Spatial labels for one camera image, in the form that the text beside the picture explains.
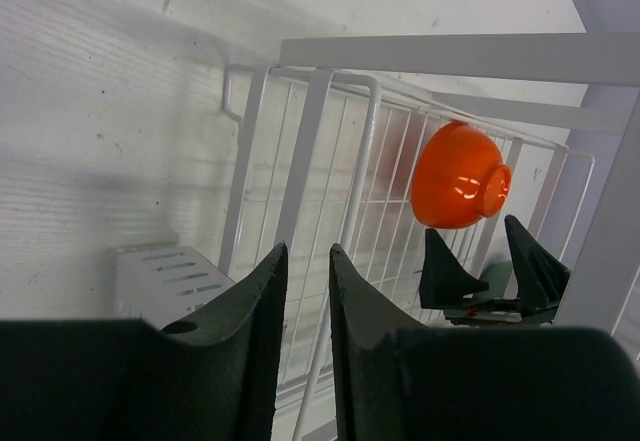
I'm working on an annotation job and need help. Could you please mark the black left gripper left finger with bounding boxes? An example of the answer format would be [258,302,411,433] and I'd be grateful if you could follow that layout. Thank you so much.
[1,243,288,440]

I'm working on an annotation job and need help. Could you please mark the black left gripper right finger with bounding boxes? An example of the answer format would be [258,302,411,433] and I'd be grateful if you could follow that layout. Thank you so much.
[329,245,639,440]

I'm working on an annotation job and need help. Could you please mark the white wire dish rack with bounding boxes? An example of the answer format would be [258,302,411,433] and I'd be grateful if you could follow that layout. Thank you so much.
[114,32,639,440]

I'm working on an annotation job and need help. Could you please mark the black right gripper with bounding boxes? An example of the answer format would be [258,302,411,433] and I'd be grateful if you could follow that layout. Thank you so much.
[418,215,571,327]

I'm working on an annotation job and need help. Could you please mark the small orange bowl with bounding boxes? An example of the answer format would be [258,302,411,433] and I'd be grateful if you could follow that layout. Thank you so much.
[410,122,512,229]

